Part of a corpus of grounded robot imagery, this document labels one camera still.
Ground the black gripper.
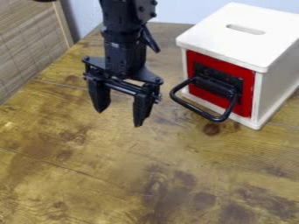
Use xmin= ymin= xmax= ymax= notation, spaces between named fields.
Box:
xmin=81 ymin=30 xmax=164 ymax=127

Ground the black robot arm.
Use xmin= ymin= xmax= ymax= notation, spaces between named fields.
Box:
xmin=81 ymin=0 xmax=164 ymax=127

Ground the red drawer front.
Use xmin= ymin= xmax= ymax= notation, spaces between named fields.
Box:
xmin=185 ymin=50 xmax=255 ymax=117

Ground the white wooden drawer box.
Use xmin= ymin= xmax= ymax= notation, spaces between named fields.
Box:
xmin=176 ymin=3 xmax=299 ymax=130

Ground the wooden slat panel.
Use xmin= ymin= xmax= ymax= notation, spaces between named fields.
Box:
xmin=0 ymin=0 xmax=73 ymax=105

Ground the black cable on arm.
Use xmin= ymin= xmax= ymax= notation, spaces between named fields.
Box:
xmin=139 ymin=24 xmax=161 ymax=54

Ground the black metal drawer handle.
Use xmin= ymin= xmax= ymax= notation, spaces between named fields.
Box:
xmin=169 ymin=76 xmax=239 ymax=123

